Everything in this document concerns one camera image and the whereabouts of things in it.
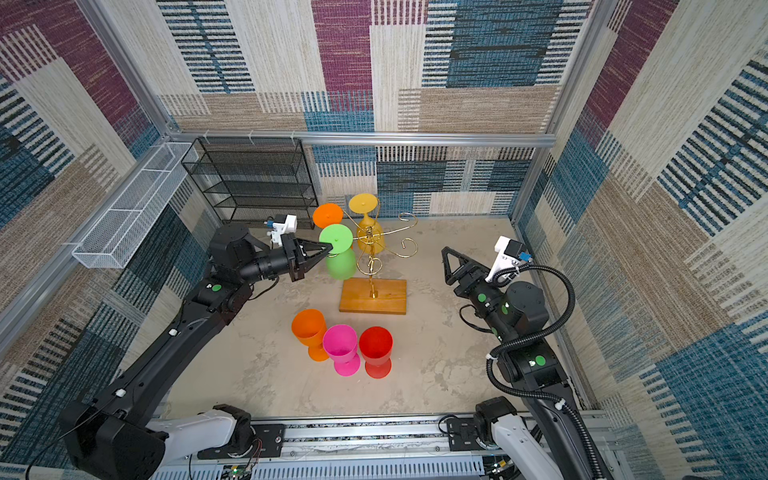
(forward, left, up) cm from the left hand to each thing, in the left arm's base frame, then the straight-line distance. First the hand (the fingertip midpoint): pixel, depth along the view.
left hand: (332, 244), depth 64 cm
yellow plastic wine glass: (+8, -7, -7) cm, 13 cm away
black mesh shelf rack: (+48, +36, -19) cm, 63 cm away
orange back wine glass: (+12, +3, -3) cm, 13 cm away
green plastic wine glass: (+3, 0, -10) cm, 10 cm away
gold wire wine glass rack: (+9, -8, -35) cm, 37 cm away
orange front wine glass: (-5, +10, -27) cm, 29 cm away
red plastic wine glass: (-13, -9, -22) cm, 27 cm away
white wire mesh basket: (+6, +52, -4) cm, 53 cm away
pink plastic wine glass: (-10, +1, -28) cm, 30 cm away
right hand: (-3, -24, -2) cm, 25 cm away
